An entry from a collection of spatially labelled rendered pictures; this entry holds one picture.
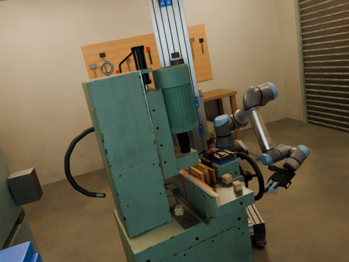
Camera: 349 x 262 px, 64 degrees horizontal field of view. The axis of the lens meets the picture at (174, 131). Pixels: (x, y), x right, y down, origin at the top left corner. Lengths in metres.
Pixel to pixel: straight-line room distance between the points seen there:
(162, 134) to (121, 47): 3.41
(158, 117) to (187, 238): 0.56
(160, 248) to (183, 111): 0.61
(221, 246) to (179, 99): 0.73
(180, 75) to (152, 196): 0.56
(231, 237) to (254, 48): 4.26
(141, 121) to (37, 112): 3.60
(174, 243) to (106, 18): 3.84
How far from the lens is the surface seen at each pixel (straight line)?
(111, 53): 4.60
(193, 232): 1.36
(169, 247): 1.33
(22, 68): 4.72
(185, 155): 1.41
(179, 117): 1.31
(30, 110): 4.74
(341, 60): 4.62
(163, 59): 2.21
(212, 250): 1.46
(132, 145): 1.22
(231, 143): 2.15
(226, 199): 1.31
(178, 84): 1.29
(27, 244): 0.88
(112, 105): 1.18
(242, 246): 1.55
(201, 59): 4.91
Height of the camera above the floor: 1.55
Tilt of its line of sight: 15 degrees down
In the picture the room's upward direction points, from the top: 11 degrees counter-clockwise
